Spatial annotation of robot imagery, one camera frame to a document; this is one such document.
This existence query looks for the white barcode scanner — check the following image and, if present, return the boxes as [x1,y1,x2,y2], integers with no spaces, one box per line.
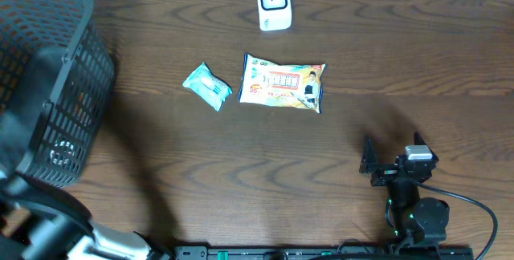
[257,0,292,31]

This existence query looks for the grey plastic mesh basket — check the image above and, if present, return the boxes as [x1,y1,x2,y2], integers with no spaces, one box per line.
[1,0,115,187]

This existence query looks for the large yellow wet wipes pack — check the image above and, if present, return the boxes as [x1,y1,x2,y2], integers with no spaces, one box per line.
[238,53,327,113]

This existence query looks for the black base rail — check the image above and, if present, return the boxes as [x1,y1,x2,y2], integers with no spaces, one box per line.
[174,242,474,260]

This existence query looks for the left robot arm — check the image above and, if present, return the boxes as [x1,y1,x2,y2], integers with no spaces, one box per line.
[1,173,174,260]

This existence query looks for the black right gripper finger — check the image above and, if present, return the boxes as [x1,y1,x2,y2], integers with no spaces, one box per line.
[359,136,378,173]
[414,132,427,145]

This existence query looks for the teal wet wipes pack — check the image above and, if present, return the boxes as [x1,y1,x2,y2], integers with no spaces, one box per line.
[182,63,232,112]

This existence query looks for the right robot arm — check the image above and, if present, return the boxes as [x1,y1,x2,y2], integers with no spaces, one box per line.
[359,132,450,246]

